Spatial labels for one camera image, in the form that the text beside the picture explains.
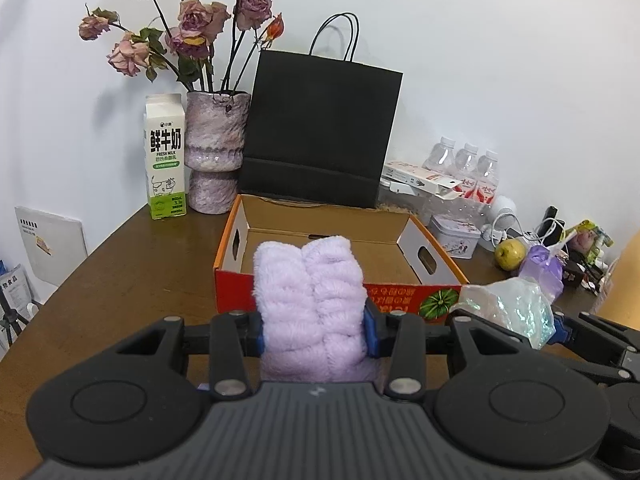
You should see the dark brown small box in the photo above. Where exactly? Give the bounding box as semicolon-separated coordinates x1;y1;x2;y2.
562;260;588;288

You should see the orange cardboard box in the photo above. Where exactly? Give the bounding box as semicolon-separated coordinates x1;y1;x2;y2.
214;194;471;328

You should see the small white fan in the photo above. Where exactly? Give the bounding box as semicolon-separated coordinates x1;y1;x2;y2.
487;194;521;251

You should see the translucent purple gift pouch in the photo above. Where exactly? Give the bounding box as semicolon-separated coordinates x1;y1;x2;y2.
517;245;566;306

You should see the dried rose bouquet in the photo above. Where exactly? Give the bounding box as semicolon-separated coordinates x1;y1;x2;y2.
77;0;286;96

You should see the purple ceramic vase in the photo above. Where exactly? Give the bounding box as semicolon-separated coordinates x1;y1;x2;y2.
184;91;251;215

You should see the green yellow apple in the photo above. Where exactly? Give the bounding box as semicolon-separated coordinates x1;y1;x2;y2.
495;239;528;271

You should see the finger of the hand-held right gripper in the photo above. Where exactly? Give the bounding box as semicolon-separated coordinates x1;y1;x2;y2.
550;312;640;386

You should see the blue white bag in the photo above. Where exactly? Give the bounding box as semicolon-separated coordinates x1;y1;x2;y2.
0;260;38;351

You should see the flat white red carton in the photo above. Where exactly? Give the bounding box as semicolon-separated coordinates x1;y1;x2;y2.
382;160;463;201

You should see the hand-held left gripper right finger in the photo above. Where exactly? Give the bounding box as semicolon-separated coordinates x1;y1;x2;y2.
364;300;533;401

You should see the white green milk carton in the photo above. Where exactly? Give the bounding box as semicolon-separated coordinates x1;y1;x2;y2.
143;94;188;221

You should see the black upright device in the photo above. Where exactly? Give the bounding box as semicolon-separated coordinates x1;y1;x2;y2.
542;205;566;241

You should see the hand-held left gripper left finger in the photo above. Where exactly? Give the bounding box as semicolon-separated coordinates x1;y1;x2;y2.
115;310;265;401

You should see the black paper bag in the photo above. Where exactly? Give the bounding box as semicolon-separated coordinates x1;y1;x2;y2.
237;12;405;209

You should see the clear plastic storage container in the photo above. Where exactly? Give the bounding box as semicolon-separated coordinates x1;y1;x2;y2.
377;180;488;226

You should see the purple fluffy towel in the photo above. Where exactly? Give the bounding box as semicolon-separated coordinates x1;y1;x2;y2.
252;235;381;386

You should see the white floral tin box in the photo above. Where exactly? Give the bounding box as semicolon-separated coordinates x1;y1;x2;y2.
429;214;483;260

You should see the iridescent plastic bag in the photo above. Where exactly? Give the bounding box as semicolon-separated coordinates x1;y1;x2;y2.
450;277;557;351

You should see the white wall panel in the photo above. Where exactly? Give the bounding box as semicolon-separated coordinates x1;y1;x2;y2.
14;205;88;288

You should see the white charging cable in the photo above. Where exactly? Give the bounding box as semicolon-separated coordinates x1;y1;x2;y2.
480;217;568;252

